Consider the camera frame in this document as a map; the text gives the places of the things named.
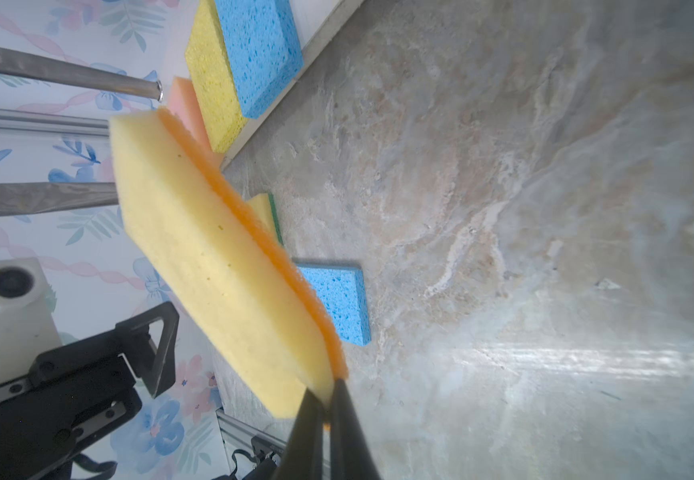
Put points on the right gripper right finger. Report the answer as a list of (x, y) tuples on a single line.
[(349, 453)]

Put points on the yellow porous sponge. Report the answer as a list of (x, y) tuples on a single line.
[(212, 79)]

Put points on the tan yellow sponge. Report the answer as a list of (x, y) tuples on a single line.
[(264, 207)]

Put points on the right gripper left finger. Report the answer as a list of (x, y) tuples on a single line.
[(302, 444)]

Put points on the blue sponge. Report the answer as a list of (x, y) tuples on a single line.
[(341, 288), (263, 48)]

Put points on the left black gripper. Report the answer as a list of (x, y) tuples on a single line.
[(79, 393)]

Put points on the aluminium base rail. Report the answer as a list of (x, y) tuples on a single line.
[(255, 454)]

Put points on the pink sponge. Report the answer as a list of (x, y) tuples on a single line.
[(182, 101)]

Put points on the small tan sponge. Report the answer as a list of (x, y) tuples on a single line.
[(230, 274)]

